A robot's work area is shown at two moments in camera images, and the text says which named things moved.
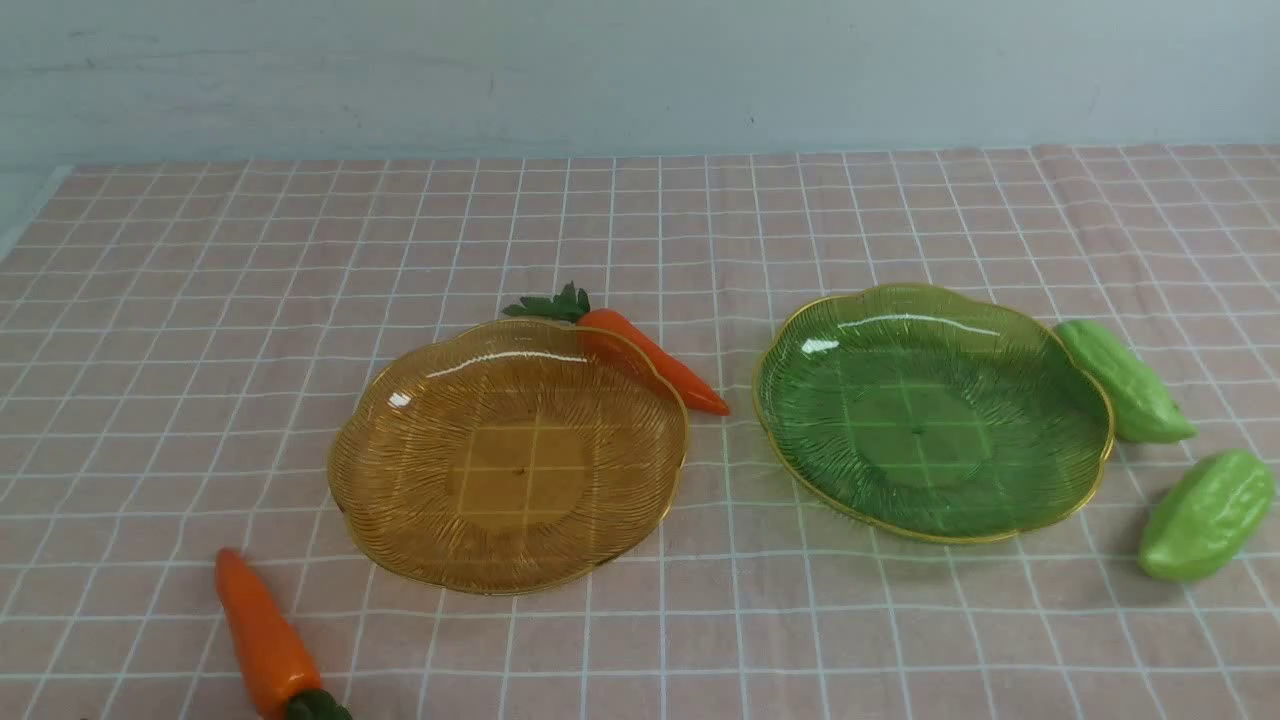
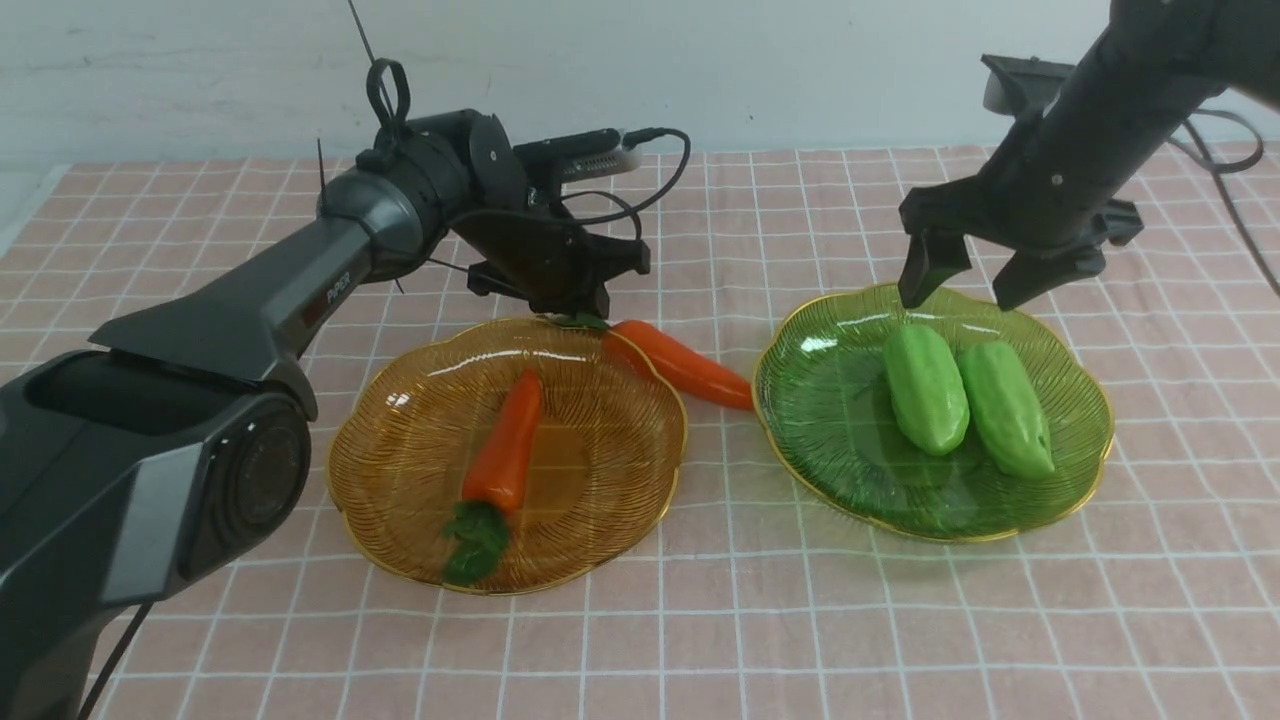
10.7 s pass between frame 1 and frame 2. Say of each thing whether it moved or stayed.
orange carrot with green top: moved
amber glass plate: stayed
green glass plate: stayed
